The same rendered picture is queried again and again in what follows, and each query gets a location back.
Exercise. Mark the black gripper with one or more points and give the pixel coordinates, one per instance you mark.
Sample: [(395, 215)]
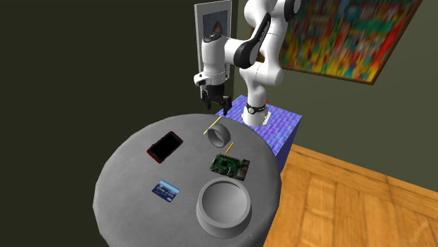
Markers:
[(215, 91)]

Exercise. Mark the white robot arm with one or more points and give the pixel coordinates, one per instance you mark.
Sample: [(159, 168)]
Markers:
[(258, 73)]

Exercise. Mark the yellow pencil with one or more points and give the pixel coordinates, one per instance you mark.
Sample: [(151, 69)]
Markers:
[(212, 126)]

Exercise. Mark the short orange pencil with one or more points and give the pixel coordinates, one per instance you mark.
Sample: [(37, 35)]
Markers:
[(229, 147)]

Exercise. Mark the green circuit board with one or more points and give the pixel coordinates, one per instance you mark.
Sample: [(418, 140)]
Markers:
[(227, 166)]

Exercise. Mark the black phone with red case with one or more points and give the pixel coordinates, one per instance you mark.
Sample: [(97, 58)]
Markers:
[(165, 147)]

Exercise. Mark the blue patterned robot stand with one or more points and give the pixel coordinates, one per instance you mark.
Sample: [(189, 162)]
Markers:
[(285, 126)]

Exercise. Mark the grey framed portrait picture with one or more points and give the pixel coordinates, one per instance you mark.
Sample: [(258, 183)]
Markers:
[(214, 17)]

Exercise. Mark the blue bank card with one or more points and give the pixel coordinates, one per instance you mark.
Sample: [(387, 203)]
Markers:
[(166, 191)]

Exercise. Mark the large grey bowl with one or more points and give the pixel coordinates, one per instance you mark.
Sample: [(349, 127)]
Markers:
[(224, 205)]

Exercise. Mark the grey round table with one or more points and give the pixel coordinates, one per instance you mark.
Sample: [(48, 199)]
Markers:
[(137, 178)]

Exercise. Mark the colourful framed wall painting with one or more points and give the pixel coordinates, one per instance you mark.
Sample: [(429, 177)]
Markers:
[(342, 37)]

